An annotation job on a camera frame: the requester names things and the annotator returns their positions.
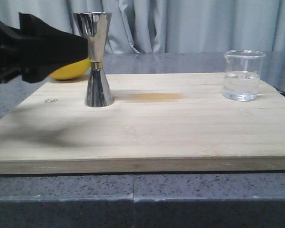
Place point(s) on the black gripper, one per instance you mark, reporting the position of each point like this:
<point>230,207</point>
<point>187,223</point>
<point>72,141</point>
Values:
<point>42,50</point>

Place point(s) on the steel double jigger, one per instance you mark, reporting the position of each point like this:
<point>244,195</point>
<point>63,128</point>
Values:
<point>94,26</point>

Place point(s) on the clear glass beaker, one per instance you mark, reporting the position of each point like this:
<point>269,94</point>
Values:
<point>242,74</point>

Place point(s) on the yellow lemon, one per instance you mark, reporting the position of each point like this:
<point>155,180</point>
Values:
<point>71,71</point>

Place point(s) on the grey curtain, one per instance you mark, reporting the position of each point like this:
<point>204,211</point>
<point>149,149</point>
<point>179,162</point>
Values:
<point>168,26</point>

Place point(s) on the wooden cutting board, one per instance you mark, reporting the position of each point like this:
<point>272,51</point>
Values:
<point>158,122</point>

